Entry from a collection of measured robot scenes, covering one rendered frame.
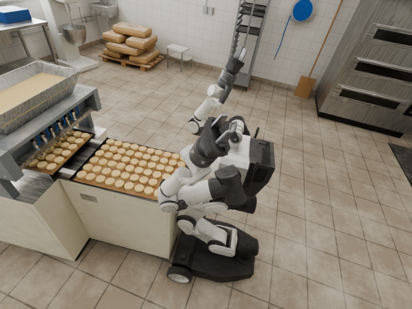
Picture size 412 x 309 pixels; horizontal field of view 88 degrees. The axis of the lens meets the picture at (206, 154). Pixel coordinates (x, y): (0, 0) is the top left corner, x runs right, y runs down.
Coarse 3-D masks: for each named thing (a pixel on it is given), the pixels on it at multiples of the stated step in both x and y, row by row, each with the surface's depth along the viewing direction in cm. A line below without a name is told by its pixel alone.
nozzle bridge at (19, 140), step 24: (72, 96) 131; (96, 96) 144; (48, 120) 111; (72, 120) 134; (0, 144) 95; (24, 144) 109; (48, 144) 118; (0, 168) 94; (24, 168) 106; (0, 192) 110
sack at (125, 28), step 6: (120, 24) 438; (126, 24) 444; (132, 24) 449; (114, 30) 433; (120, 30) 430; (126, 30) 428; (132, 30) 427; (138, 30) 426; (144, 30) 428; (150, 30) 447; (138, 36) 432; (144, 36) 430
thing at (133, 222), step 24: (72, 168) 133; (72, 192) 133; (96, 192) 127; (96, 216) 148; (120, 216) 141; (144, 216) 135; (168, 216) 129; (120, 240) 167; (144, 240) 158; (168, 240) 150
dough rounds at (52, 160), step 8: (72, 136) 145; (80, 136) 145; (88, 136) 145; (64, 144) 136; (72, 144) 137; (80, 144) 140; (48, 152) 131; (56, 152) 130; (64, 152) 131; (72, 152) 134; (40, 160) 126; (48, 160) 125; (56, 160) 125; (64, 160) 128; (32, 168) 121; (40, 168) 121; (48, 168) 120; (56, 168) 123
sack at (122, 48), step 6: (108, 42) 436; (114, 42) 440; (108, 48) 438; (114, 48) 434; (120, 48) 432; (126, 48) 430; (132, 48) 429; (138, 48) 434; (132, 54) 433; (138, 54) 435
